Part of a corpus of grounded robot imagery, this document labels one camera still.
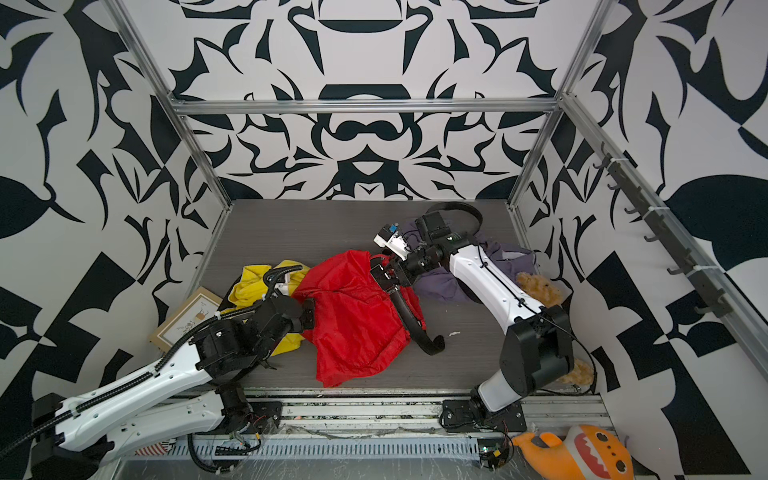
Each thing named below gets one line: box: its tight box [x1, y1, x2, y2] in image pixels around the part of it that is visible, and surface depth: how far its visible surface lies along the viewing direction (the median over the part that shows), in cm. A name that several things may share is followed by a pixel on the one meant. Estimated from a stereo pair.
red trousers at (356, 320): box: [292, 250, 427, 388], surface depth 78 cm
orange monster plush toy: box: [512, 424, 635, 480], surface depth 66 cm
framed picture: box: [148, 286, 223, 353], surface depth 91 cm
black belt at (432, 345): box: [370, 264, 444, 356], surface depth 77 cm
